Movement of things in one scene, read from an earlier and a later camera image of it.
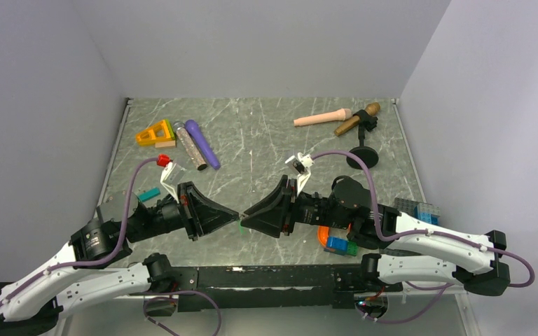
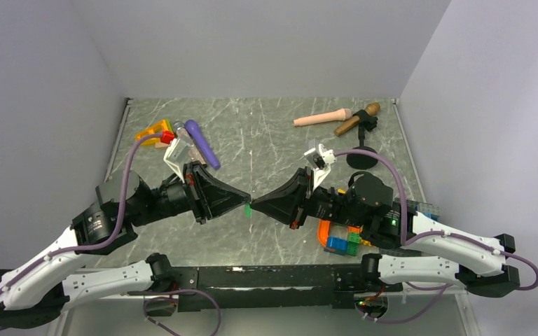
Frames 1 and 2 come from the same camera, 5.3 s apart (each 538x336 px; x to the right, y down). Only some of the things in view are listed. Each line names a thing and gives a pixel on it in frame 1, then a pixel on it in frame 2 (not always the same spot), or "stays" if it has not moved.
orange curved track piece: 323,232 stays
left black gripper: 201,214 -> 217,197
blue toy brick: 336,246 stays
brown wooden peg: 373,109 stays
